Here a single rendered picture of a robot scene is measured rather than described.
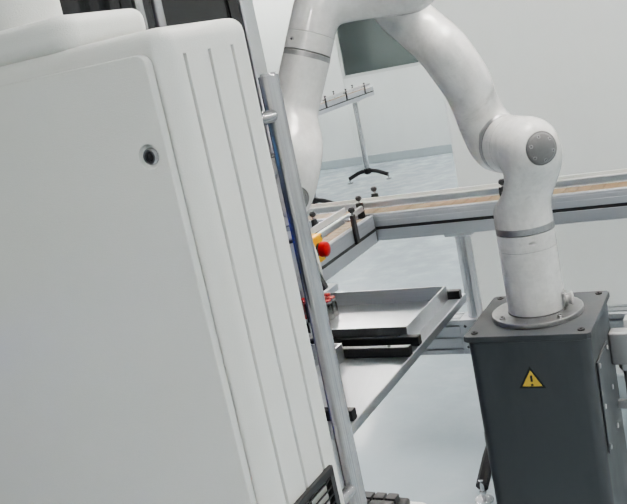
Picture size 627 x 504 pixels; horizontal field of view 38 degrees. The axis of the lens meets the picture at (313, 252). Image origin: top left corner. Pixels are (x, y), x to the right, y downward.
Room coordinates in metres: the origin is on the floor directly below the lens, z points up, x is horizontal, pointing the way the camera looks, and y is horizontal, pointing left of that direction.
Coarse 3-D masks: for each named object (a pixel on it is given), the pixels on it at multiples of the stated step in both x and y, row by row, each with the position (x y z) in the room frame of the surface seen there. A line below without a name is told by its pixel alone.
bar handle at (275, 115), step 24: (264, 96) 1.10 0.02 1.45; (264, 120) 1.07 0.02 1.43; (288, 144) 1.10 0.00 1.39; (288, 168) 1.10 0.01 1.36; (288, 192) 1.10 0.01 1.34; (288, 216) 1.11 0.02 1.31; (312, 240) 1.11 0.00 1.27; (312, 264) 1.10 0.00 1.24; (312, 288) 1.10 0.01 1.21; (312, 312) 1.10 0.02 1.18; (336, 360) 1.11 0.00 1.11; (336, 384) 1.10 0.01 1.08; (336, 408) 1.10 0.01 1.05; (336, 432) 1.10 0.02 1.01; (360, 480) 1.10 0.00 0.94
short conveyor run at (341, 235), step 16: (352, 208) 2.72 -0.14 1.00; (320, 224) 2.74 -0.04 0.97; (336, 224) 2.69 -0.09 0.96; (352, 224) 2.72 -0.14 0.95; (368, 224) 2.83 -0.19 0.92; (336, 240) 2.62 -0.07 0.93; (352, 240) 2.71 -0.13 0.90; (368, 240) 2.81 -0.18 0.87; (336, 256) 2.60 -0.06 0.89; (352, 256) 2.69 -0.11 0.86; (336, 272) 2.58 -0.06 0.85
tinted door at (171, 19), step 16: (128, 0) 1.82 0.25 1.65; (144, 0) 1.86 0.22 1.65; (176, 0) 1.96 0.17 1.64; (192, 0) 2.01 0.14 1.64; (208, 0) 2.07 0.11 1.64; (224, 0) 2.13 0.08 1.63; (176, 16) 1.95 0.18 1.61; (192, 16) 2.00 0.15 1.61; (208, 16) 2.05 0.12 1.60; (224, 16) 2.11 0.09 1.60
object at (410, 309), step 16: (416, 288) 2.02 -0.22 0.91; (432, 288) 2.00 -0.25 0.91; (352, 304) 2.10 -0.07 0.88; (368, 304) 2.08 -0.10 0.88; (384, 304) 2.05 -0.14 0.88; (400, 304) 2.02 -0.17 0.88; (416, 304) 2.00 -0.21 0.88; (432, 304) 1.90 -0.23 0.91; (336, 320) 2.00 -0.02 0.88; (352, 320) 1.98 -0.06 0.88; (368, 320) 1.95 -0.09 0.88; (384, 320) 1.93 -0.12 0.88; (400, 320) 1.91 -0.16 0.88; (416, 320) 1.81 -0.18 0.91; (336, 336) 1.84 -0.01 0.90; (352, 336) 1.82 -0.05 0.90
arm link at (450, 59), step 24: (384, 24) 1.84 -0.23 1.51; (408, 24) 1.81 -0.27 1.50; (432, 24) 1.79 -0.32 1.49; (408, 48) 1.81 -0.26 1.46; (432, 48) 1.77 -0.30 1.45; (456, 48) 1.76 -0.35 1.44; (432, 72) 1.79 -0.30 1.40; (456, 72) 1.76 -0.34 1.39; (480, 72) 1.77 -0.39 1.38; (456, 96) 1.78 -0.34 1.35; (480, 96) 1.79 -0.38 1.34; (456, 120) 1.85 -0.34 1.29; (480, 120) 1.84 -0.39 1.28; (480, 144) 1.84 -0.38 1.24
